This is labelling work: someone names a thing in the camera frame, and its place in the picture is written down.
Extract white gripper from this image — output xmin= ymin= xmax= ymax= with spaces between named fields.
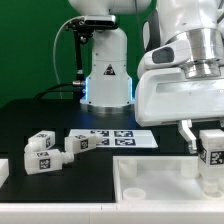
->
xmin=135 ymin=40 xmax=224 ymax=154

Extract white square tabletop tray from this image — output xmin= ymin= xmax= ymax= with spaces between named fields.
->
xmin=113 ymin=156 xmax=224 ymax=202

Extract white marker sheet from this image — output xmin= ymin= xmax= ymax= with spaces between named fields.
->
xmin=69 ymin=129 xmax=158 ymax=148

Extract grey cable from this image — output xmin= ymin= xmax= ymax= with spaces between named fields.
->
xmin=52 ymin=15 xmax=84 ymax=100

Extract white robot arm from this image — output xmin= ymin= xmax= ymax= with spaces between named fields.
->
xmin=68 ymin=0 xmax=224 ymax=153

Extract white left barrier block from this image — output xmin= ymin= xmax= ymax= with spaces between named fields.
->
xmin=0 ymin=159 xmax=9 ymax=188

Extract white front barrier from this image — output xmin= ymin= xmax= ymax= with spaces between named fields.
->
xmin=0 ymin=202 xmax=224 ymax=224

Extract black cables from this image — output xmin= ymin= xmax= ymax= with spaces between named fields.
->
xmin=32 ymin=79 xmax=86 ymax=101

